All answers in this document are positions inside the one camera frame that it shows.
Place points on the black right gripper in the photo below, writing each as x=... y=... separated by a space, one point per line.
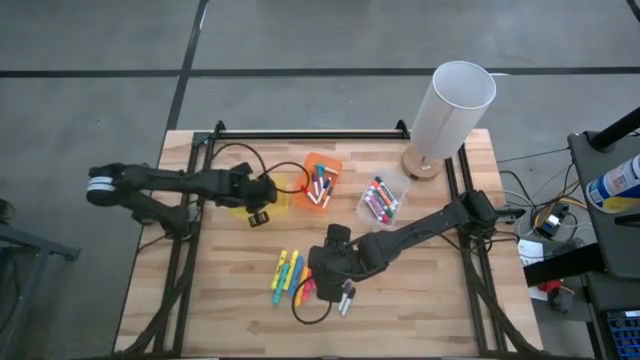
x=330 y=265

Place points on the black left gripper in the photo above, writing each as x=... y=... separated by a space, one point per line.
x=250 y=192

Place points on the blue highlighter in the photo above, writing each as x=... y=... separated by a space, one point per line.
x=296 y=275

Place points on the red cap white marker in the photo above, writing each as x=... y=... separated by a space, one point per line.
x=311 y=196

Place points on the pink dry erase marker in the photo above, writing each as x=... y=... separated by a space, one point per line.
x=379 y=212

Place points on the purple dry erase marker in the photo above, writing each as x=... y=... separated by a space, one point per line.
x=373 y=200

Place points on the red dry erase marker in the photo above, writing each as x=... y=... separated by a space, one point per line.
x=383 y=196

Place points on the green dry erase marker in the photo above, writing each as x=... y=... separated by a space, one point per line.
x=390 y=196

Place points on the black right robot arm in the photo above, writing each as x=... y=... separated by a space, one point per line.
x=430 y=222

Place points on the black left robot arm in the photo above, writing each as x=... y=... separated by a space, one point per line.
x=150 y=177

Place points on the purple cap white marker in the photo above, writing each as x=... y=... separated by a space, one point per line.
x=345 y=291

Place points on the yellow translucent plastic bin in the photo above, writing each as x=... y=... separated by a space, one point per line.
x=285 y=202

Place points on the black cap white marker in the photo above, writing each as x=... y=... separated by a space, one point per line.
x=350 y=300

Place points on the orange yellow highlighter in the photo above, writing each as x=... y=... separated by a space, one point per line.
x=300 y=295

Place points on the orange translucent plastic bin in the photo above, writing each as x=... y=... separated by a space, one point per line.
x=300 y=200

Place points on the teal highlighter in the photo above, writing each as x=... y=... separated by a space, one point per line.
x=279 y=295

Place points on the clear plastic bin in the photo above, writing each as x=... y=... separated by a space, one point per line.
x=402 y=215

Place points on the white paper sheet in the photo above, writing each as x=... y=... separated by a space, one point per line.
x=530 y=250

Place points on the white shade wooden base lamp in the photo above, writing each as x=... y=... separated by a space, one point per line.
x=460 y=110

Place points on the small red object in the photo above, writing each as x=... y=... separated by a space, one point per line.
x=550 y=286

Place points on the small blue grey power device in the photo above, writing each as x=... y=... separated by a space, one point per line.
x=550 y=223

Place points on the black equipment stand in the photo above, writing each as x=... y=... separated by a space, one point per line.
x=615 y=240

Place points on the blue white spray can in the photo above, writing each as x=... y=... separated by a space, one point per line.
x=617 y=182

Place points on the backlit computer keyboard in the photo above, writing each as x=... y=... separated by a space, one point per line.
x=625 y=335

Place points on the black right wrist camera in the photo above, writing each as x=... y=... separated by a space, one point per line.
x=339 y=235

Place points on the black metal chair frame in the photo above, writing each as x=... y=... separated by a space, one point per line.
x=30 y=245

